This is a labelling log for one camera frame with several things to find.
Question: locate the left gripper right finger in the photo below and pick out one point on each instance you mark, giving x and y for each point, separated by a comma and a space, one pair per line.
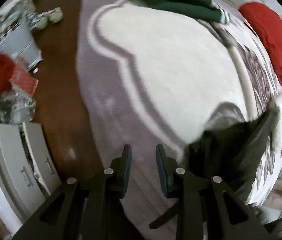
205, 208

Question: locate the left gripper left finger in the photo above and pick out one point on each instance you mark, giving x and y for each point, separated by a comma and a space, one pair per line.
86, 209

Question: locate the black leather jacket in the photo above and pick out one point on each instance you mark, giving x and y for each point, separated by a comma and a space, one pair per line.
233, 153

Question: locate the white drawer unit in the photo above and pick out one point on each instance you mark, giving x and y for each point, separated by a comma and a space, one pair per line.
27, 173

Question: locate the floral plush bed blanket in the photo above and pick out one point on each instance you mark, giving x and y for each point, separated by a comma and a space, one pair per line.
151, 77

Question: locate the red quilt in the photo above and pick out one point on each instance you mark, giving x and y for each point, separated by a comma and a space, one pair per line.
268, 26

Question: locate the white bedside nightstand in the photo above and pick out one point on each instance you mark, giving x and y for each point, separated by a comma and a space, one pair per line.
16, 39

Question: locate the white slippers pair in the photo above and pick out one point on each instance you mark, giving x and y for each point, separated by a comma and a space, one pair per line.
40, 21

